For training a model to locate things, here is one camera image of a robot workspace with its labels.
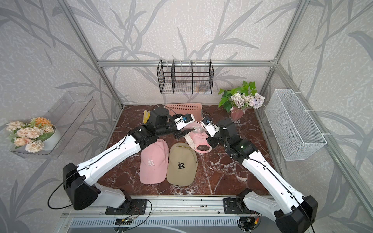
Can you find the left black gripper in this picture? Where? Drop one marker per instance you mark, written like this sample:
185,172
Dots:
179,134

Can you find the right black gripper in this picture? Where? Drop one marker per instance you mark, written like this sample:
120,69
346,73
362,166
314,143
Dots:
210,141

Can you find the pink baseball cap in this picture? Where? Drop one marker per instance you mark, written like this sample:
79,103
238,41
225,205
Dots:
197,138
154,163

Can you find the beige baseball cap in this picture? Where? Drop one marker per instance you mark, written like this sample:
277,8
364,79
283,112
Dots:
183,164

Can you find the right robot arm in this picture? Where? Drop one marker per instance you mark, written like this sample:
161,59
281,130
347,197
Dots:
289,209

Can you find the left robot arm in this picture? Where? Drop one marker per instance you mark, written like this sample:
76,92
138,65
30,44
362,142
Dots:
81,181

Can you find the pink plastic basket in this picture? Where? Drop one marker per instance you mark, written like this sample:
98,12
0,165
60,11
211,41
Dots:
187,108

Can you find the pink vase with flowers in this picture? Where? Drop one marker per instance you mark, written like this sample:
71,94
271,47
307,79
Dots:
237,100

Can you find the yellow work glove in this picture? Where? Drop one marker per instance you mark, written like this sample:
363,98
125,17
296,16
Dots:
146,116

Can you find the clear acrylic shelf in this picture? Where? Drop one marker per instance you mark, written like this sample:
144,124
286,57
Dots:
67,115

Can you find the white pot peach flowers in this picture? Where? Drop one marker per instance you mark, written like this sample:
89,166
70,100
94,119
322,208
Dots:
35,136

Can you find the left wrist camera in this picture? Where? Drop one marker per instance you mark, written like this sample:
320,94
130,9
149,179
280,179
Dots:
183,120

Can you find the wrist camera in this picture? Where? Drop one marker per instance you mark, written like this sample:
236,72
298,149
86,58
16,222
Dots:
183,120
212,129

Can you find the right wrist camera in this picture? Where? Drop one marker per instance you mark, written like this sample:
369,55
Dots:
212,129

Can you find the black wire rack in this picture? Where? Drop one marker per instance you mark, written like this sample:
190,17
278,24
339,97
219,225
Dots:
185,77

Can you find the white mesh wall basket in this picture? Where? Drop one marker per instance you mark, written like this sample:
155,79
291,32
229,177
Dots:
295,131

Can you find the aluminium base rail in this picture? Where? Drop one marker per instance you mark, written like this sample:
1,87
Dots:
166,206

